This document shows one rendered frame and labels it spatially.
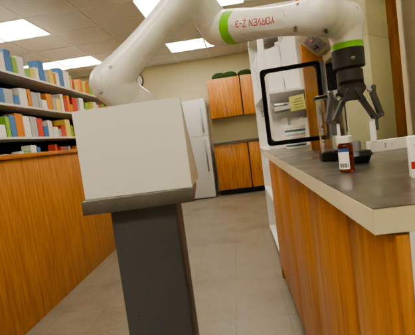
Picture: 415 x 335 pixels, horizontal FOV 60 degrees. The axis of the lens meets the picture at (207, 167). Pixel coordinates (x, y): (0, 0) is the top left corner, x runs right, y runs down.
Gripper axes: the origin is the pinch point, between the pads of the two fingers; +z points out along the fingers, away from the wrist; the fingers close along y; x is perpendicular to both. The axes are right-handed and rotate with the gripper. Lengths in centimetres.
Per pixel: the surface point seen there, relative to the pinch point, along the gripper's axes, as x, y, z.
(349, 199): 50, 17, 8
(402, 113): -82, -49, -6
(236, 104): -565, 38, -64
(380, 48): -52, -30, -35
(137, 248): 9, 70, 25
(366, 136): -44.6, -17.7, 2.2
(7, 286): -83, 184, 66
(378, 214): 60, 16, 9
